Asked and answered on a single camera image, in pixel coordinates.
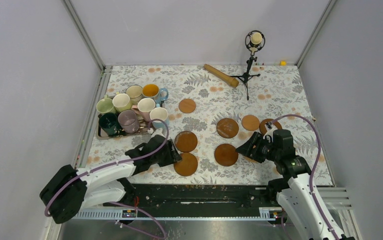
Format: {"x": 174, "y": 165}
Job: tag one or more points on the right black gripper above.
{"x": 246, "y": 149}

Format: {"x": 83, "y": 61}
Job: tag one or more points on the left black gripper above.
{"x": 173, "y": 156}

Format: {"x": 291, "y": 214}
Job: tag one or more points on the glossy brown coaster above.
{"x": 186, "y": 141}

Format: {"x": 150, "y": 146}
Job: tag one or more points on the light cork coaster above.
{"x": 187, "y": 105}
{"x": 250, "y": 122}

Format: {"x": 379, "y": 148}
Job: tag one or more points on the dark scuffed brown coaster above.
{"x": 227, "y": 128}

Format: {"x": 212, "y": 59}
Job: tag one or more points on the woven rattan coaster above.
{"x": 249, "y": 159}

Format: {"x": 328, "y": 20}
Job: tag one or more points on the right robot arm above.
{"x": 294, "y": 191}

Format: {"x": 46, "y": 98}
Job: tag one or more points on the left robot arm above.
{"x": 71, "y": 190}

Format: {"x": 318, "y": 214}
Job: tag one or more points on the light blue mug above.
{"x": 160, "y": 118}

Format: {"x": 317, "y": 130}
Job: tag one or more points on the pink mug white inside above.
{"x": 144, "y": 107}

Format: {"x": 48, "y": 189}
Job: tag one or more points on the mauve purple mug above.
{"x": 128, "y": 121}

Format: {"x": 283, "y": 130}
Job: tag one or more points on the floral patterned table mat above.
{"x": 278, "y": 93}

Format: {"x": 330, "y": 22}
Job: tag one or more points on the blue mug orange inside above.
{"x": 152, "y": 91}

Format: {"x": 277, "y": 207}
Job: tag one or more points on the dark green mug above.
{"x": 108, "y": 122}

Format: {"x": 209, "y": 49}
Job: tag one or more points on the wooden rolling pin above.
{"x": 231, "y": 81}

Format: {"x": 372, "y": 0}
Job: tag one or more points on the beige mug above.
{"x": 135, "y": 93}

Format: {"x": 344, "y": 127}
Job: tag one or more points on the yellow-green mug white inside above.
{"x": 122, "y": 102}

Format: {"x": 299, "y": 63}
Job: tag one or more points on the light green mug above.
{"x": 105, "y": 105}

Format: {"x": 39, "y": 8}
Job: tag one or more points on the microphone on black tripod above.
{"x": 254, "y": 42}

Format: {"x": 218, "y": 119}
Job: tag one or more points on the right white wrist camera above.
{"x": 271, "y": 130}

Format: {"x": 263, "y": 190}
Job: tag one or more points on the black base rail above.
{"x": 192, "y": 201}

